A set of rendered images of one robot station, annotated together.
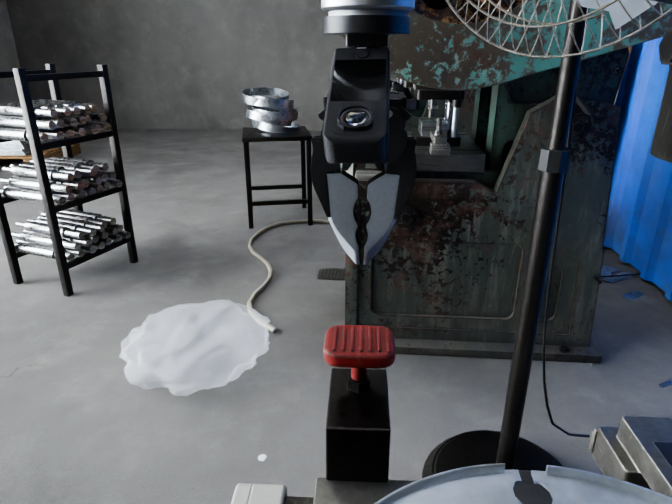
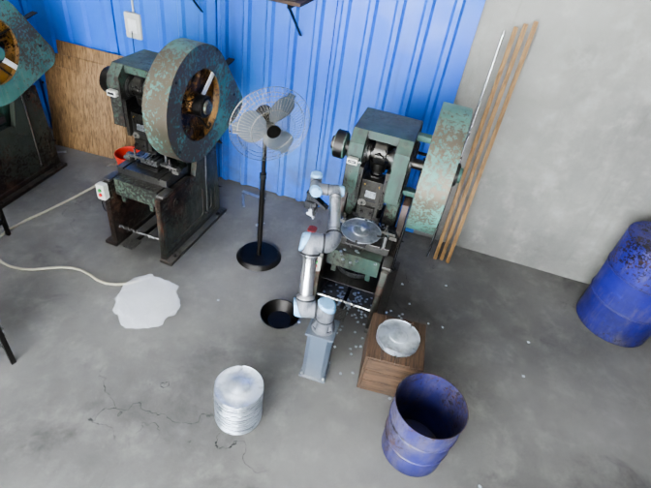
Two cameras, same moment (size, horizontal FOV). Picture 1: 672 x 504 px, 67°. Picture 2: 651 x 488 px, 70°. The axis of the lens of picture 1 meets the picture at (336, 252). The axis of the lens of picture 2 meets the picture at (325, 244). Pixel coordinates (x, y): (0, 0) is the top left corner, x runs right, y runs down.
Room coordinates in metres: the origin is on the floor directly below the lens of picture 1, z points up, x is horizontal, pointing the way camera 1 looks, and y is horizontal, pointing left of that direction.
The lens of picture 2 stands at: (-0.09, 2.55, 2.74)
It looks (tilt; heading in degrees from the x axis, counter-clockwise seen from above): 39 degrees down; 279
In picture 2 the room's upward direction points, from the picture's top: 9 degrees clockwise
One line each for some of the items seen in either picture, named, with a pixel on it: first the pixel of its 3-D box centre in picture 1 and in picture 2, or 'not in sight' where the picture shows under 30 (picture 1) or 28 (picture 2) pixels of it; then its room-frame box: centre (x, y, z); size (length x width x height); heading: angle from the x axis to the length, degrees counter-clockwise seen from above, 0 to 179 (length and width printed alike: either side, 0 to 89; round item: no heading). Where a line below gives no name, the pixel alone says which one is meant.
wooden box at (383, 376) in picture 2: not in sight; (391, 355); (-0.33, 0.39, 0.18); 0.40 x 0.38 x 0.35; 93
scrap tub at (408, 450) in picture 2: not in sight; (420, 426); (-0.57, 0.90, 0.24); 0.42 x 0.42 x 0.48
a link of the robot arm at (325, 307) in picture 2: not in sight; (325, 309); (0.16, 0.55, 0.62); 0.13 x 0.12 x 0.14; 15
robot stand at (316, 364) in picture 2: not in sight; (319, 349); (0.16, 0.55, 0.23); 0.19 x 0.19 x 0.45; 89
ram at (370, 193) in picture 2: not in sight; (370, 195); (0.10, -0.20, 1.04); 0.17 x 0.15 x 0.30; 87
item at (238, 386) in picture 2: not in sight; (238, 385); (0.52, 1.04, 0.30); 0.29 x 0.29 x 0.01
